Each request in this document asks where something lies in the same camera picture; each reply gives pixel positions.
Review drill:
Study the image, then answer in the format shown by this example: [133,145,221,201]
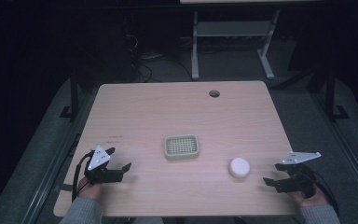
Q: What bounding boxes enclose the black metal stand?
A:
[59,66,82,123]
[324,65,351,123]

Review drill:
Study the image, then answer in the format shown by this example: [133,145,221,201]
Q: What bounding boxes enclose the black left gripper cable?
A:
[71,149,95,203]

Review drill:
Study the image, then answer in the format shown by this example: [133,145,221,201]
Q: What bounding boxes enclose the pale green soap dish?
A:
[163,133,200,161]

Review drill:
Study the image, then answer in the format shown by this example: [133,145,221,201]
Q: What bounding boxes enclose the metal floor rail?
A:
[20,92,95,224]
[310,91,358,206]

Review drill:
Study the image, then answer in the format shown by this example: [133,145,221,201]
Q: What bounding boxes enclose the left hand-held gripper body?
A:
[83,144,124,185]

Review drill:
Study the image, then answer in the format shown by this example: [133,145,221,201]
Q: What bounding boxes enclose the person's left hand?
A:
[76,176,103,202]

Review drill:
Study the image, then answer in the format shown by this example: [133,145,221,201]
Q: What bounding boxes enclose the white metal table frame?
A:
[190,9,282,80]

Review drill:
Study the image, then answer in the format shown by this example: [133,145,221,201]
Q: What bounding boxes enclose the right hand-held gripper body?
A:
[281,151,322,198]

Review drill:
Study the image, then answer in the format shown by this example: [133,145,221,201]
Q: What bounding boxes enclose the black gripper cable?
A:
[71,149,95,203]
[310,169,340,217]

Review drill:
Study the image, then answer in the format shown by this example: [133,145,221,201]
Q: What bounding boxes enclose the black floor cables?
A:
[123,17,194,84]

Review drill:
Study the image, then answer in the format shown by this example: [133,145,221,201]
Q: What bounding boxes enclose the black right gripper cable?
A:
[310,169,340,217]

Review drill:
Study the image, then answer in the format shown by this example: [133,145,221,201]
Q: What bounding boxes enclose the person's right hand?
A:
[286,185,331,208]

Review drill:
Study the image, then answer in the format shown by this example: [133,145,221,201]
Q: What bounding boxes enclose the white round soap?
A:
[228,157,252,179]

